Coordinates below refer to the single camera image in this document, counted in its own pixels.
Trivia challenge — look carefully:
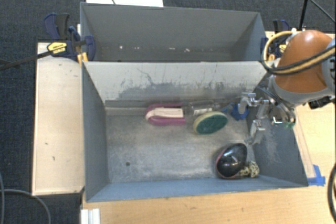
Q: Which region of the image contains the green and yellow round sponge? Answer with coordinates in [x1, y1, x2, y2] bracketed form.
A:
[193, 111, 229, 135]

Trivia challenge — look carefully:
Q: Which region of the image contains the purple and white brush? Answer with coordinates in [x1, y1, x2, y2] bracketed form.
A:
[144, 102, 186, 126]

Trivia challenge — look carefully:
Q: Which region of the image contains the grey metal bin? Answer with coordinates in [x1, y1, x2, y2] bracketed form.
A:
[79, 2, 310, 204]

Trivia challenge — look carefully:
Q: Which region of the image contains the black cylinder on white bracket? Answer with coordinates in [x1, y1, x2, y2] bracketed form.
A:
[308, 96, 332, 110]

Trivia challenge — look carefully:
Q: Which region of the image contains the pale wood board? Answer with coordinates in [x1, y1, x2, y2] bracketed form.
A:
[31, 41, 86, 196]

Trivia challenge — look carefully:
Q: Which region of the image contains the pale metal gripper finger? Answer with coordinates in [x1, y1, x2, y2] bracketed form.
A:
[244, 120, 267, 146]
[237, 92, 269, 114]

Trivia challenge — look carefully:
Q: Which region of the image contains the spotted toy animal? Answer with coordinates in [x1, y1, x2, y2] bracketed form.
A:
[238, 160, 260, 179]

